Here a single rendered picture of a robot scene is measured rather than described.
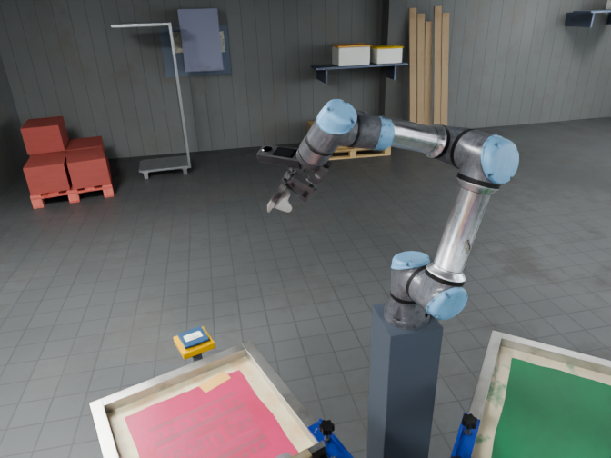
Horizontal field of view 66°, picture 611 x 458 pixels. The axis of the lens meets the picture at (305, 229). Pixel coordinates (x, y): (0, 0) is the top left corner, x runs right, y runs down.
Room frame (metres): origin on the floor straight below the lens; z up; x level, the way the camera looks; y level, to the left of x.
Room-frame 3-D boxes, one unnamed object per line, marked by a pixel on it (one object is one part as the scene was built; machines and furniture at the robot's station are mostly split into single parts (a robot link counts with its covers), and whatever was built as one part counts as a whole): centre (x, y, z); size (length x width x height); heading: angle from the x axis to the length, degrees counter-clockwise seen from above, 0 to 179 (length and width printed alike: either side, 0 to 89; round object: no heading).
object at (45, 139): (6.16, 3.15, 0.42); 1.51 x 1.19 x 0.85; 11
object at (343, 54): (7.68, -0.79, 1.45); 0.52 x 0.43 x 0.29; 101
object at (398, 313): (1.29, -0.33, 1.25); 0.15 x 0.15 x 0.10
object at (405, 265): (1.29, -0.33, 1.37); 0.13 x 0.12 x 0.14; 24
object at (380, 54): (7.79, -1.35, 1.43); 0.43 x 0.35 x 0.24; 101
